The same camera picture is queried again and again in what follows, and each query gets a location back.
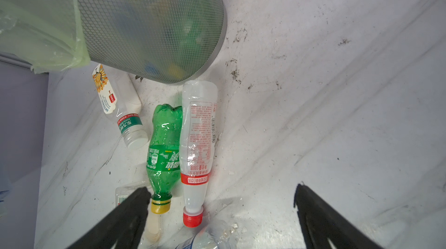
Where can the bottle blue label blue cap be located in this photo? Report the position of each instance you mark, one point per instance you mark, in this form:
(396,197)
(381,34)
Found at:
(218,234)

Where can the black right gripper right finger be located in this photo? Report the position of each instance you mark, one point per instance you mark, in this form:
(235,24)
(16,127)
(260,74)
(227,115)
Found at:
(323,227)

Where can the grey mesh waste bin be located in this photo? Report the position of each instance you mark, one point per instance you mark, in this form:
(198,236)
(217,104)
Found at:
(167,41)

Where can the green soda bottle yellow cap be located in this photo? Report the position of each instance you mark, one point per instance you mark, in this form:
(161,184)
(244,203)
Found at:
(163,160)

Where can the clear bottle sunflower label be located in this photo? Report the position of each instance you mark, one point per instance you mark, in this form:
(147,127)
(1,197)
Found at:
(121,104)

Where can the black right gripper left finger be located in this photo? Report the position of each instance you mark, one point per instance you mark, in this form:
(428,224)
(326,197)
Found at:
(118,230)

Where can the green plastic bin liner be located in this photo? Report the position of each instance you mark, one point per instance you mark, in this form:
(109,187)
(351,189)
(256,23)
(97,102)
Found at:
(47,34)

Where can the clear bottle red cap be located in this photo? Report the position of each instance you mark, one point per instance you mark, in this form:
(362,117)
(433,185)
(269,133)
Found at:
(197,146)

